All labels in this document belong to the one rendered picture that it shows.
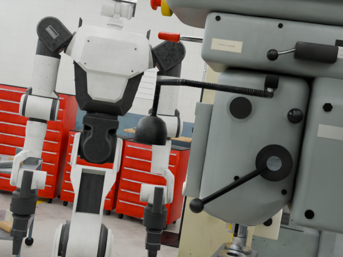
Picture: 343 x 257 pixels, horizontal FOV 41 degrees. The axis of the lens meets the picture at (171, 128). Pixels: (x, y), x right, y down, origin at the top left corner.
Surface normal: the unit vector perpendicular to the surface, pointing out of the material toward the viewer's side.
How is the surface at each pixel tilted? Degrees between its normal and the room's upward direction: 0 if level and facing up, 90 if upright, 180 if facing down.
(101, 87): 90
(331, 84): 90
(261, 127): 90
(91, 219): 80
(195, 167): 90
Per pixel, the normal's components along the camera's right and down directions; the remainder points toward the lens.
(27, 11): -0.18, 0.03
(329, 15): -0.23, 0.47
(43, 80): 0.19, 0.07
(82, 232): 0.19, -0.33
